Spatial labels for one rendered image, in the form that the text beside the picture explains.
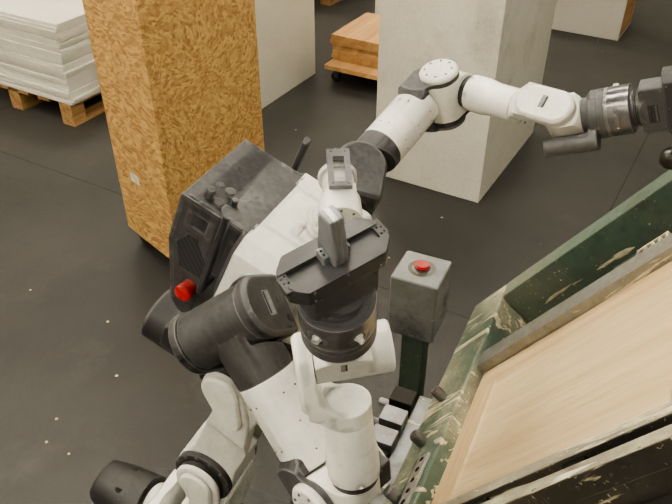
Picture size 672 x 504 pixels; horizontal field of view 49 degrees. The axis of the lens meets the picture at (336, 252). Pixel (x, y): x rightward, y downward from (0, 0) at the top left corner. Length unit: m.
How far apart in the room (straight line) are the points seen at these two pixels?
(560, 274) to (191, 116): 1.72
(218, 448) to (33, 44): 3.41
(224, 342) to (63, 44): 3.62
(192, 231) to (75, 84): 3.51
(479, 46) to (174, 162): 1.46
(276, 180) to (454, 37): 2.35
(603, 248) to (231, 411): 0.84
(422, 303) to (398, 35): 2.05
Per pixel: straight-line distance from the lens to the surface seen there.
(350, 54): 4.98
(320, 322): 0.78
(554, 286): 1.72
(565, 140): 1.38
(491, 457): 1.32
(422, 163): 3.82
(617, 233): 1.62
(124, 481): 2.13
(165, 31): 2.78
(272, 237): 1.14
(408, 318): 1.82
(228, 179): 1.21
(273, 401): 1.04
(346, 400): 0.95
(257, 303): 1.02
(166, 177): 2.98
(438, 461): 1.42
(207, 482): 1.72
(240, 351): 1.03
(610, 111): 1.36
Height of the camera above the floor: 2.02
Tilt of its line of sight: 37 degrees down
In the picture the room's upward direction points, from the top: straight up
